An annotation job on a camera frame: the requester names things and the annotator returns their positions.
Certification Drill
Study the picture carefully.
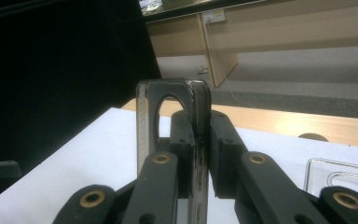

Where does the black curtain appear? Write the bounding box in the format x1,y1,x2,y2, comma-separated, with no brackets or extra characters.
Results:
0,0,163,208

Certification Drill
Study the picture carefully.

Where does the wooden table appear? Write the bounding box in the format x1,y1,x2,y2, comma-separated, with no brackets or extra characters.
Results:
120,97,358,150

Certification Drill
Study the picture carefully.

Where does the grey phone case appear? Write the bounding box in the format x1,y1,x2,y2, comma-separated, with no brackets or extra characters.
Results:
135,77,213,224

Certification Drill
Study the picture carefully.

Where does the white floor cable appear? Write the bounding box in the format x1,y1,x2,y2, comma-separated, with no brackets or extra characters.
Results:
205,21,256,109

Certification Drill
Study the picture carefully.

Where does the clear plastic tray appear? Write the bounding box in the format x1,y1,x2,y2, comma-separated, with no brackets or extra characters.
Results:
302,157,358,207

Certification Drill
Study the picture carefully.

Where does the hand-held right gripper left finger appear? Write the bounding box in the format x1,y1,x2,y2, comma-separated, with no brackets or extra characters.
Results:
120,109,198,224

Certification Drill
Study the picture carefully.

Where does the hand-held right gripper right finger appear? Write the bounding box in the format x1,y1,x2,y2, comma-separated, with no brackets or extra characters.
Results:
209,111,331,224

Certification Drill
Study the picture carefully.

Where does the white board mat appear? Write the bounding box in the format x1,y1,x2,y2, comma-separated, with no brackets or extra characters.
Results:
0,106,358,224

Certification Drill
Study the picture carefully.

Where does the wooden shelf unit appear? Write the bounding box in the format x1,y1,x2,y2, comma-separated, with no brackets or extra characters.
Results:
145,0,358,90

